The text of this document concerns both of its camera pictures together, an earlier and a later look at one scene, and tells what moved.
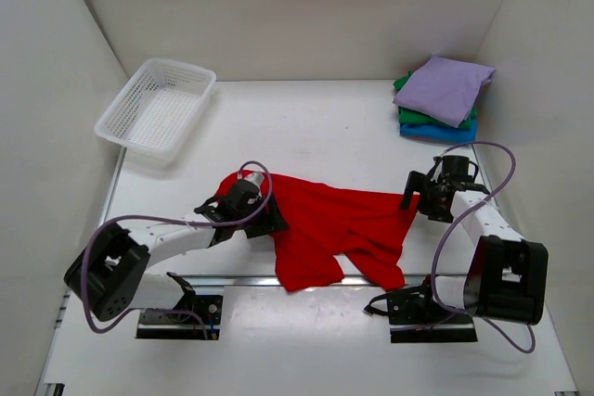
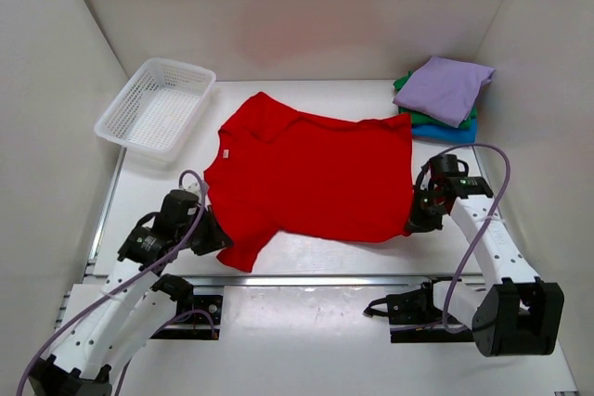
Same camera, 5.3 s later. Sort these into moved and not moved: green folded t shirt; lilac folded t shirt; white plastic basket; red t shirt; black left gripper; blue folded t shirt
Moved: black left gripper; red t shirt
Not moved: green folded t shirt; white plastic basket; lilac folded t shirt; blue folded t shirt
